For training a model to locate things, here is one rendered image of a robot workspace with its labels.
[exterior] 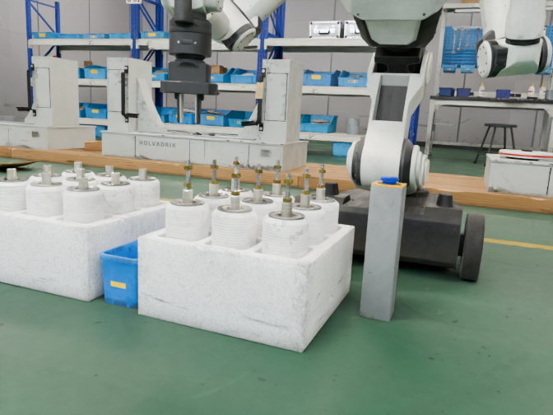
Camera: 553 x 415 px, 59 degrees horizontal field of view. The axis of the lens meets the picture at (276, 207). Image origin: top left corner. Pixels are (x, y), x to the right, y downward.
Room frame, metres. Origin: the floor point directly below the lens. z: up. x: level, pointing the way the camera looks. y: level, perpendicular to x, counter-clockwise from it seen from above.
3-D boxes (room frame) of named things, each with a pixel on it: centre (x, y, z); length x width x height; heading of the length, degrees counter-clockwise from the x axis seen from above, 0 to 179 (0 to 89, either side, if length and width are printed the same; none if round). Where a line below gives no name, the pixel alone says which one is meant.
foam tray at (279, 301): (1.14, 0.05, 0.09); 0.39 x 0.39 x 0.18; 69
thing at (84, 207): (1.18, 0.47, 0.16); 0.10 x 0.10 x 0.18
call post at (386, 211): (1.10, -0.25, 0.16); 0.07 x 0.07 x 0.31; 69
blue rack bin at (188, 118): (6.71, 1.24, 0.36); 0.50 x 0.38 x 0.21; 161
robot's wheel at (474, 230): (1.42, -0.59, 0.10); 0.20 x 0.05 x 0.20; 160
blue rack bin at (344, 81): (5.98, -0.88, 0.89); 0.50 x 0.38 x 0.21; 159
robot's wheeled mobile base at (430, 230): (1.74, -0.42, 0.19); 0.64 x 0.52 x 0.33; 160
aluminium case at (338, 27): (6.06, -0.51, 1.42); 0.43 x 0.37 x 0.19; 158
